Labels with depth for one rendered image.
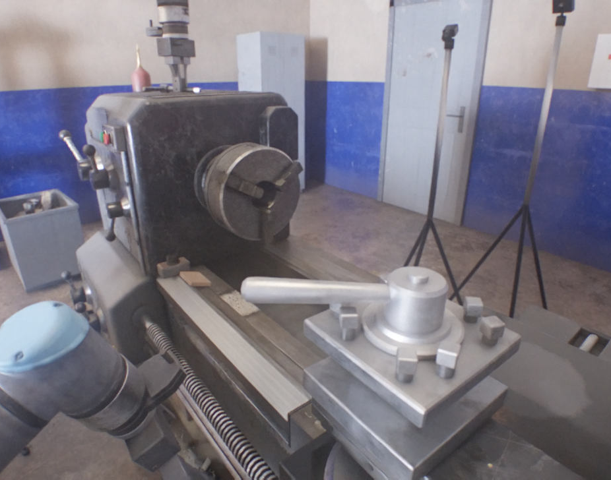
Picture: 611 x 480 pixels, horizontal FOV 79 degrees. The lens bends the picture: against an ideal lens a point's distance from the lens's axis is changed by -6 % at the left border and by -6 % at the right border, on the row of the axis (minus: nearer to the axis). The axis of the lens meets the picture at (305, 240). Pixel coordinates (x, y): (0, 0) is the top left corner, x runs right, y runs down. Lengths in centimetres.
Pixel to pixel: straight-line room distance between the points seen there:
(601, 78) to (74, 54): 437
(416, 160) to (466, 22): 137
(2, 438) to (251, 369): 48
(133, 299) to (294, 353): 57
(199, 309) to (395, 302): 71
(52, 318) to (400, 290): 35
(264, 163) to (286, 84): 372
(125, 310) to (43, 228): 194
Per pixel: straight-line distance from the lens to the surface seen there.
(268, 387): 80
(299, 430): 68
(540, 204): 385
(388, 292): 40
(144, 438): 59
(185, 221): 118
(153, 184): 113
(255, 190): 97
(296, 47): 482
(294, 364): 84
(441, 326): 42
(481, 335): 45
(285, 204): 109
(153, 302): 128
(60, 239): 318
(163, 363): 58
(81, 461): 193
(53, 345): 46
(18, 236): 312
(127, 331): 130
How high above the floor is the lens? 138
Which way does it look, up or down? 23 degrees down
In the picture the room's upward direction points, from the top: straight up
